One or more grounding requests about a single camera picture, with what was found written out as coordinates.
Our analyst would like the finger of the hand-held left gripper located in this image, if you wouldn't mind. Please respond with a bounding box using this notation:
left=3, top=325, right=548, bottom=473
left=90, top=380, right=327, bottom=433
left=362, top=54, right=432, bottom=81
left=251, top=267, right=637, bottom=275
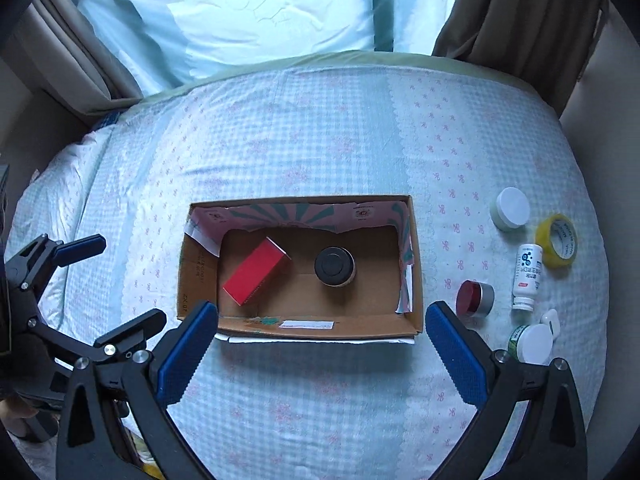
left=27, top=308, right=168, bottom=367
left=4, top=234, right=107, bottom=322

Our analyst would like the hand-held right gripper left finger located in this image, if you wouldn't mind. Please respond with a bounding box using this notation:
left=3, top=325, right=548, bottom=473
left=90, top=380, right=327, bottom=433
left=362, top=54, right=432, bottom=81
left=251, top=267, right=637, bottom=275
left=55, top=300, right=221, bottom=480

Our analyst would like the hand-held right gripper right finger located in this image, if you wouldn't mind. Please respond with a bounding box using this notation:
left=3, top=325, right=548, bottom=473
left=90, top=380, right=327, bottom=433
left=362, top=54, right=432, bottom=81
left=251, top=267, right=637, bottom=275
left=425, top=300, right=589, bottom=480

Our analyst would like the cardboard box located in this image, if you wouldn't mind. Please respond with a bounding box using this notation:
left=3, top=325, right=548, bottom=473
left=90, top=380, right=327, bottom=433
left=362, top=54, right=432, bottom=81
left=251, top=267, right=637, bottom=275
left=176, top=195, right=425, bottom=346

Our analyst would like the person's left hand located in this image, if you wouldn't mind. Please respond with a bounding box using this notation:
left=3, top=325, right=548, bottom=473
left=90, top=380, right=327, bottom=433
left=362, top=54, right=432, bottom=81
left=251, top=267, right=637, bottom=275
left=0, top=394, right=40, bottom=438

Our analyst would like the red lidded silver jar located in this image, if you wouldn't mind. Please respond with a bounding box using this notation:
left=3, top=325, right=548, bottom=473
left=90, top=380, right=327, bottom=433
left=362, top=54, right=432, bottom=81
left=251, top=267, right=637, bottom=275
left=455, top=280, right=495, bottom=319

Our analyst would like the green bottle with white cap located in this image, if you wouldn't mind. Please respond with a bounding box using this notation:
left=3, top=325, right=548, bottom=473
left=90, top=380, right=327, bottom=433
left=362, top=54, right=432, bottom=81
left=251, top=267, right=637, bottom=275
left=507, top=323, right=554, bottom=365

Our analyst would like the white pill bottle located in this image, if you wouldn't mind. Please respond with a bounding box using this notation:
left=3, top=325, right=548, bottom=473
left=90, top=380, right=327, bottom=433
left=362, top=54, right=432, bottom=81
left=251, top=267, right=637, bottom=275
left=512, top=243, right=544, bottom=311

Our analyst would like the red rectangular box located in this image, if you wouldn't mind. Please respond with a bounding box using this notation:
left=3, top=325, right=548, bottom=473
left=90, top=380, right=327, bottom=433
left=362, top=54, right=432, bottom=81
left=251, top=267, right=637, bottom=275
left=222, top=237, right=292, bottom=307

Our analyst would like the yellow tape roll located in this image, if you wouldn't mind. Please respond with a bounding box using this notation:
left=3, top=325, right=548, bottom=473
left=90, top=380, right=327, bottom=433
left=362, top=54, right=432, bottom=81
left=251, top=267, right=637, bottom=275
left=535, top=213, right=579, bottom=266

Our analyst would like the black round jar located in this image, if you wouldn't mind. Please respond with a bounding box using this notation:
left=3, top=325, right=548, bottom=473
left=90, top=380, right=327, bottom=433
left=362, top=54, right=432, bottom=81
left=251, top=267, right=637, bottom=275
left=314, top=246, right=357, bottom=288

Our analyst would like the white lidded round jar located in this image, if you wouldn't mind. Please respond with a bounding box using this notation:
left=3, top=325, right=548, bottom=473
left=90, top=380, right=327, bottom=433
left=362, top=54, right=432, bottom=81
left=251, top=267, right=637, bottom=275
left=490, top=187, right=531, bottom=232

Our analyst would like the beige curtain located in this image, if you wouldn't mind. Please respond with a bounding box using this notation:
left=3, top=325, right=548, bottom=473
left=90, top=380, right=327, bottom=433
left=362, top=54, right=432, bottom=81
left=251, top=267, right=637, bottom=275
left=22, top=0, right=146, bottom=128

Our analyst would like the checkered blue floral bedsheet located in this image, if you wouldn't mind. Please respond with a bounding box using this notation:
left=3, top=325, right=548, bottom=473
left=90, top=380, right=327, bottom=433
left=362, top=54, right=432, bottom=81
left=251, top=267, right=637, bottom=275
left=5, top=51, right=612, bottom=480

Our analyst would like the light blue sheer curtain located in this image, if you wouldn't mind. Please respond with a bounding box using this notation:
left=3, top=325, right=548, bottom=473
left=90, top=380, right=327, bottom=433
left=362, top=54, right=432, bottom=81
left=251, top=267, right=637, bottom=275
left=75, top=0, right=456, bottom=88

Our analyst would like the brown curtain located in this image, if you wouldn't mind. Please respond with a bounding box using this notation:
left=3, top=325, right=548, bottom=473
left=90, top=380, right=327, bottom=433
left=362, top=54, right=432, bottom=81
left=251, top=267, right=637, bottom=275
left=431, top=0, right=613, bottom=111

